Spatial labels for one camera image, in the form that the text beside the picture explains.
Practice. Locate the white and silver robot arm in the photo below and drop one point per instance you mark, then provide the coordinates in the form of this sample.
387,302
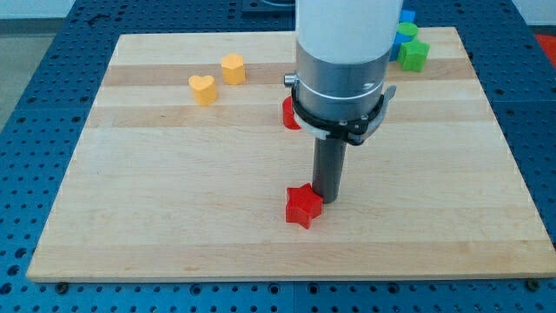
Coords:
342,51

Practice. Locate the red circle block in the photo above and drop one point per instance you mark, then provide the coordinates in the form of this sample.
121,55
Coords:
288,115

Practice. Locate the red star block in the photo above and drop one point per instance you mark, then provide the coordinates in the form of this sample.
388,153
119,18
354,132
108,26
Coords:
303,205

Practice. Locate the green star block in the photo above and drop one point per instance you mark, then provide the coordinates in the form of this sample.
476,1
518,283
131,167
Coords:
413,55

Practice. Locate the green circle block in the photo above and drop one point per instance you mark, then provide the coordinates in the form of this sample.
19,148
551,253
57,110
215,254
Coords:
408,29

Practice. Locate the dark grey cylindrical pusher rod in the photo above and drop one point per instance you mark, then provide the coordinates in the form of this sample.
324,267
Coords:
328,163

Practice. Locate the light wooden board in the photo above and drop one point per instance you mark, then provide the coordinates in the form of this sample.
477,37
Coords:
162,189

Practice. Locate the yellow heart block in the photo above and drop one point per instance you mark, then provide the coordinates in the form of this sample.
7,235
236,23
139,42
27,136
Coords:
204,89

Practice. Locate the yellow hexagon block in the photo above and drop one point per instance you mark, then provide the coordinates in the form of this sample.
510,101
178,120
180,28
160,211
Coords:
233,69

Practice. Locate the blue cube block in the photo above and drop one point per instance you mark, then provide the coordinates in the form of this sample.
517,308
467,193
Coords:
407,16

